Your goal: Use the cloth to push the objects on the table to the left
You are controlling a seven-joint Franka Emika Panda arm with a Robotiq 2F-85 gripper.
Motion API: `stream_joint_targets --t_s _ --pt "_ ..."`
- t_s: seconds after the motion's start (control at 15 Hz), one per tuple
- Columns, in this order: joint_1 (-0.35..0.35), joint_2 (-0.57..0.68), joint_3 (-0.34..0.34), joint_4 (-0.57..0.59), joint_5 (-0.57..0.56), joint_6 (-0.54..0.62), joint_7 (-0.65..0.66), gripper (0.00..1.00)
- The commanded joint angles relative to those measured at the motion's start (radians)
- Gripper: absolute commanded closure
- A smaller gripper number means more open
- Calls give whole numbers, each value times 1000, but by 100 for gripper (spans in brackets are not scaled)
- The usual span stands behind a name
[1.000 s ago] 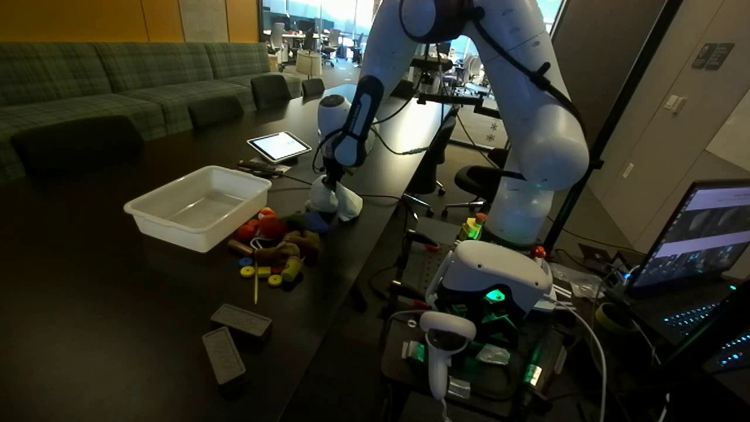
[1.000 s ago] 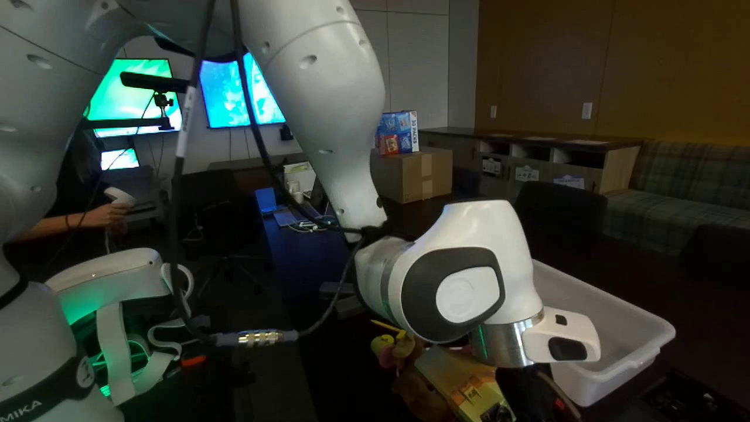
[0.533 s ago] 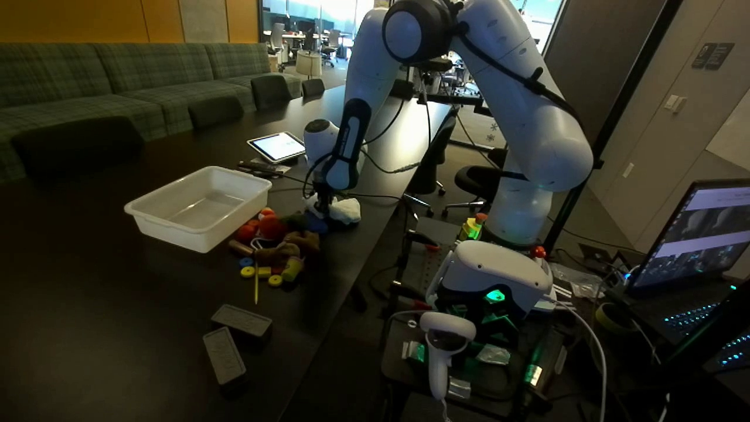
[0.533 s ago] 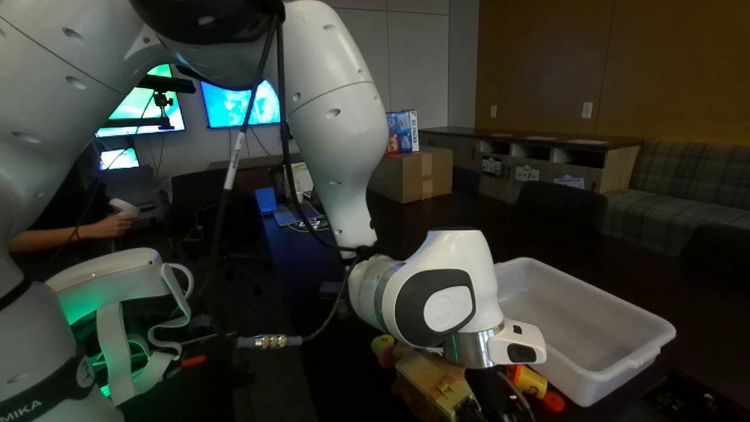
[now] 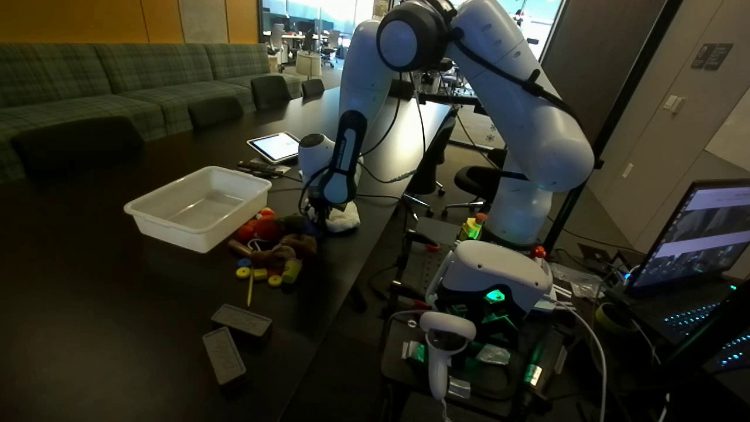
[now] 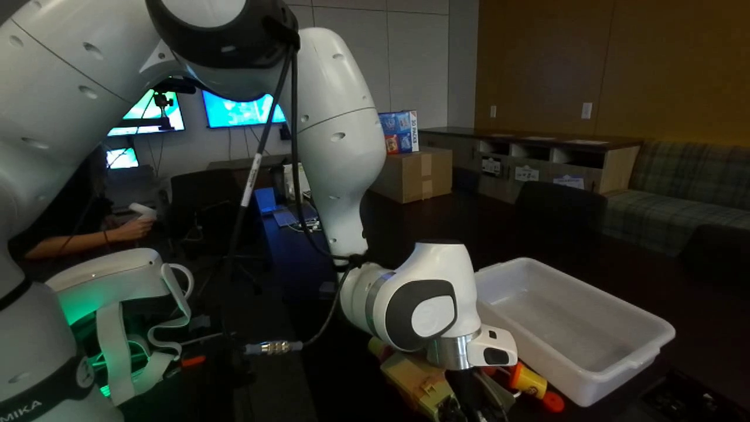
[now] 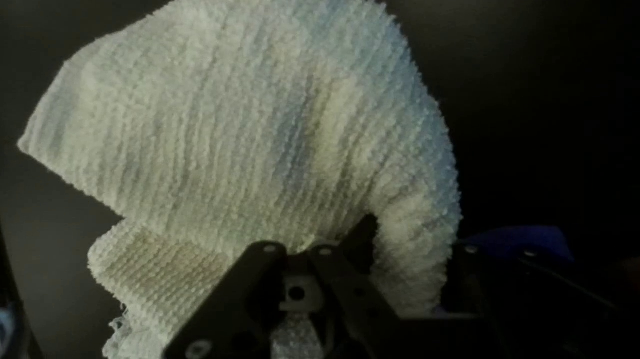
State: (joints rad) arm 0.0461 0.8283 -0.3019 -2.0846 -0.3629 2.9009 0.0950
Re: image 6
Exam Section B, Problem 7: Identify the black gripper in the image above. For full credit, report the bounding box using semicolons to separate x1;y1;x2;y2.
448;362;519;422

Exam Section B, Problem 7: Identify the white VR controller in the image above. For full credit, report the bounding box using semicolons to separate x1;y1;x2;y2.
127;198;160;223

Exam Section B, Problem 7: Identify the operator bare forearm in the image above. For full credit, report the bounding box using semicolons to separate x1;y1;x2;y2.
26;223;127;265

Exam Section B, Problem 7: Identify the operator hand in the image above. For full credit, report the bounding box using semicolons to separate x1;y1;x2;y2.
114;214;156;245

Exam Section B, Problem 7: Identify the white plastic bin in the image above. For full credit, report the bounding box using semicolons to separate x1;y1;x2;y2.
474;256;680;409

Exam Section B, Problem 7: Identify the black chair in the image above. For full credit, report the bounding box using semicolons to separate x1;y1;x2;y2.
678;224;750;292
514;181;609;245
169;167;260;259

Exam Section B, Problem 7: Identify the cardboard box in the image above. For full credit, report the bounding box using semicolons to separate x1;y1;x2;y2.
377;146;454;206

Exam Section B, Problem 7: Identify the wooden shelf cabinet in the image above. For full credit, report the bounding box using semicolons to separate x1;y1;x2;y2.
419;126;643;196

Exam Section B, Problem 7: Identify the blue printed package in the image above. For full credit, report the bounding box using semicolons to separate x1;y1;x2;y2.
377;109;421;157

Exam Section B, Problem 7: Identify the plaid sofa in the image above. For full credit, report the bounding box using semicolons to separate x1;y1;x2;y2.
599;138;750;259

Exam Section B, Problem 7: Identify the white VR headset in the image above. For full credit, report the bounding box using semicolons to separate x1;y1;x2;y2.
45;245;198;408

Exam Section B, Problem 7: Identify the small lit monitor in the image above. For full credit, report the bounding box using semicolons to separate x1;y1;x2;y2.
104;146;142;170

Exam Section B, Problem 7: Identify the red-handled tool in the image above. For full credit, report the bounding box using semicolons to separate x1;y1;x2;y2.
160;354;210;378

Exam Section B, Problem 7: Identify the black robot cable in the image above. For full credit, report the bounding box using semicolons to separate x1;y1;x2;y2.
226;42;352;358

